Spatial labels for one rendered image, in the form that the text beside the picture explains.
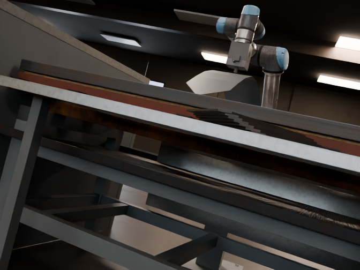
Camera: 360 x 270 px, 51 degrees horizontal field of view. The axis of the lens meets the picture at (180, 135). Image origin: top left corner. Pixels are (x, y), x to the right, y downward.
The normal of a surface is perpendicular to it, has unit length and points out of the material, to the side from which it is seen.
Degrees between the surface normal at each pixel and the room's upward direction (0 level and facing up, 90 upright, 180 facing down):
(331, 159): 90
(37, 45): 90
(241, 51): 90
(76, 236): 90
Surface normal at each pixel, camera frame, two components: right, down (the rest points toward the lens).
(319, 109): -0.24, -0.07
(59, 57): 0.89, 0.22
